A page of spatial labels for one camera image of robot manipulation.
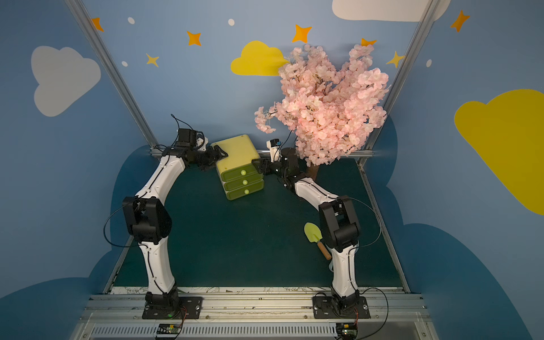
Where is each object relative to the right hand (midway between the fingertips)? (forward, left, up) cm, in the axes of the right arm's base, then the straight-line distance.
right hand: (258, 158), depth 91 cm
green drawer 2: (-4, +7, -11) cm, 14 cm away
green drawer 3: (-5, +7, -17) cm, 19 cm away
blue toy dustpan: (-38, -32, -21) cm, 53 cm away
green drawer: (-4, +6, -4) cm, 8 cm away
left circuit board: (-61, +26, -23) cm, 71 cm away
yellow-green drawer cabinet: (+6, +9, -1) cm, 11 cm away
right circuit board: (-58, -37, -26) cm, 73 cm away
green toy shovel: (-24, -27, -23) cm, 42 cm away
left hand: (+1, +16, 0) cm, 17 cm away
